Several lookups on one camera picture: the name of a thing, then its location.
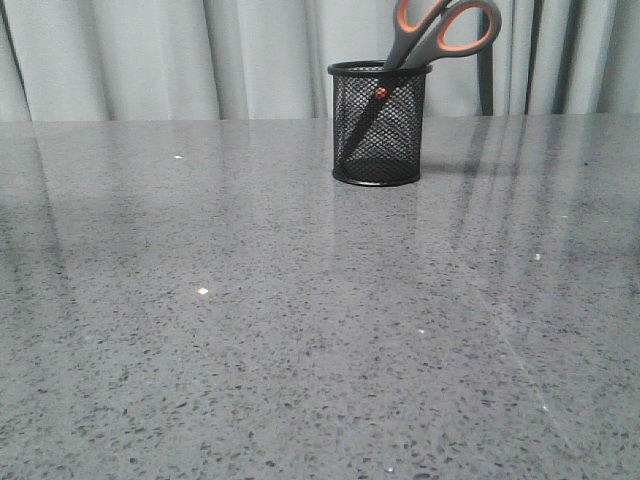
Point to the grey orange scissors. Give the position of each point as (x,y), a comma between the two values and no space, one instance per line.
(415,47)

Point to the black mesh pen holder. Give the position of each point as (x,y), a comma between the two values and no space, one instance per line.
(377,123)

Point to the grey curtain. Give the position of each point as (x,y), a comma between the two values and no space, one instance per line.
(201,60)

